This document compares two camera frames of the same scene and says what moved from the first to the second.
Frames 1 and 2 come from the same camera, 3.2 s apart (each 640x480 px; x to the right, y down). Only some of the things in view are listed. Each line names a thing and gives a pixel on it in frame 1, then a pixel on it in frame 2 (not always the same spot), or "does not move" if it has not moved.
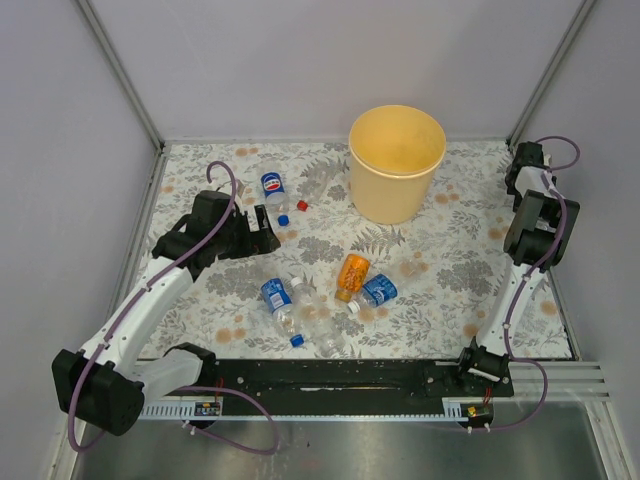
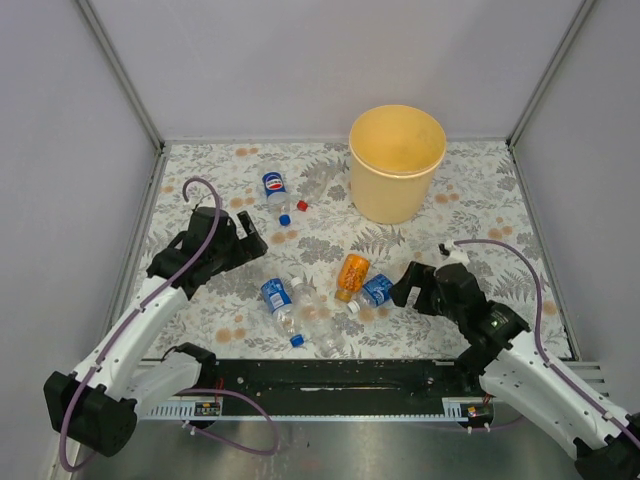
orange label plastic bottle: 352,273 does not move
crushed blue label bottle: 377,291 does not move
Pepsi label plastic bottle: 274,189 does not move
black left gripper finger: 264,222 -> 247,225
